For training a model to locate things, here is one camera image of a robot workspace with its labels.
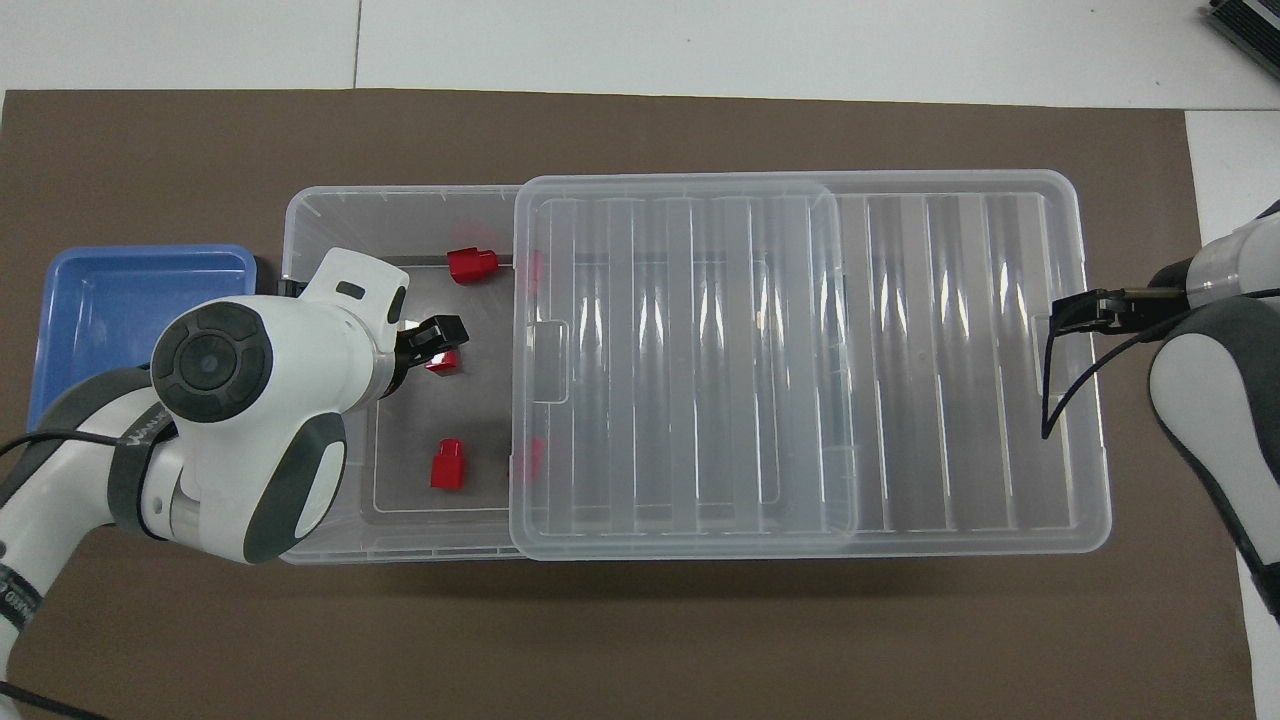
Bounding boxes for grey finned metal device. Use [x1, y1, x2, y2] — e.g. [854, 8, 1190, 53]
[1200, 0, 1280, 67]

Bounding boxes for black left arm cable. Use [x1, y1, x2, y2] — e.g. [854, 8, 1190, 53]
[0, 428, 153, 720]

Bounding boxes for brown paper table mat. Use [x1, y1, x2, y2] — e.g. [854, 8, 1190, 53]
[0, 88, 1259, 720]

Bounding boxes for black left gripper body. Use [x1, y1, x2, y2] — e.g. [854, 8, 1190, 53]
[382, 326, 428, 398]

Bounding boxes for blue plastic tray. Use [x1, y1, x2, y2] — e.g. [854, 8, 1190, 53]
[27, 244, 259, 433]

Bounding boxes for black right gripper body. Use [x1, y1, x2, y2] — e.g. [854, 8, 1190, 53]
[1124, 257, 1198, 328]

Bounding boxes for clear ribbed plastic box lid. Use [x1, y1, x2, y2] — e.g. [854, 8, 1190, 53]
[508, 169, 1115, 562]

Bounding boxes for clear plastic storage box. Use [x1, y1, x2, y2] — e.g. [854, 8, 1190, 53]
[279, 183, 861, 567]

